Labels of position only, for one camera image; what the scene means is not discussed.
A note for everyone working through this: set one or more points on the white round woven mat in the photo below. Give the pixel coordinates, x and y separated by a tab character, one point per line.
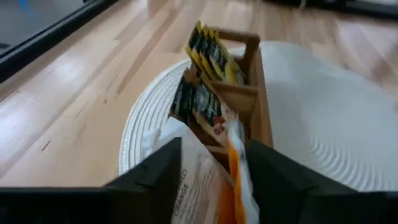
326	124

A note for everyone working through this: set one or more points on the white orange Tazo tea packet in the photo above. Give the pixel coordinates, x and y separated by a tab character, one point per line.
199	186
158	137

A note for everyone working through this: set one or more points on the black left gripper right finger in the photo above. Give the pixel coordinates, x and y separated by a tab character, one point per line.
311	202

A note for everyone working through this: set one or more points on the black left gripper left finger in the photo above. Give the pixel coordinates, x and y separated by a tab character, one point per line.
93	205

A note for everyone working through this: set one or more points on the brown wooden tea box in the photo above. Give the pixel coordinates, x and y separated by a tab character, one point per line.
262	118

